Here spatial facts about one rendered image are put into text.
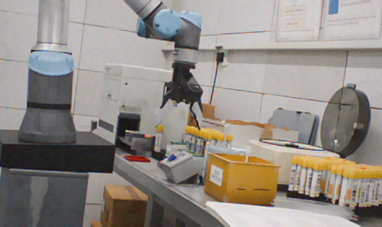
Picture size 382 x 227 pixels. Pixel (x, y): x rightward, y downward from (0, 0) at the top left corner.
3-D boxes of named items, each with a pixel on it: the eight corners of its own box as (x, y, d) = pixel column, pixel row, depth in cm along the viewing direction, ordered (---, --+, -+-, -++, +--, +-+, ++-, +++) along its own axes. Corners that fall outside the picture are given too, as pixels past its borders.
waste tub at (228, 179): (202, 191, 143) (207, 151, 143) (250, 194, 148) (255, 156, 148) (224, 204, 131) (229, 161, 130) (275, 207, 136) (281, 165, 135)
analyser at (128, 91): (94, 136, 232) (104, 62, 231) (158, 142, 243) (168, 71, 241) (115, 148, 204) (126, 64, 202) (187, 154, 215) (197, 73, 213)
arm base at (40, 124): (26, 143, 144) (28, 103, 143) (12, 135, 157) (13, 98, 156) (84, 143, 151) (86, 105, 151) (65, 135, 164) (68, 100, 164)
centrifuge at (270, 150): (222, 172, 180) (228, 133, 180) (309, 180, 188) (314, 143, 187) (248, 188, 157) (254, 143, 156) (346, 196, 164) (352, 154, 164)
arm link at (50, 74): (25, 102, 146) (27, 49, 145) (26, 98, 159) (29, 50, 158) (73, 105, 149) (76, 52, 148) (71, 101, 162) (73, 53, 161)
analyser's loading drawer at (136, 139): (114, 140, 210) (116, 126, 210) (131, 142, 213) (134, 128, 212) (131, 149, 191) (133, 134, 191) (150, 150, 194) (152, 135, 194)
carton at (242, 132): (192, 155, 214) (198, 114, 213) (260, 160, 225) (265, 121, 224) (221, 167, 191) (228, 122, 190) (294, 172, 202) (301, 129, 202)
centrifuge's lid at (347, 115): (329, 80, 185) (351, 87, 187) (309, 156, 186) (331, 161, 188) (365, 83, 164) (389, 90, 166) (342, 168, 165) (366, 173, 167)
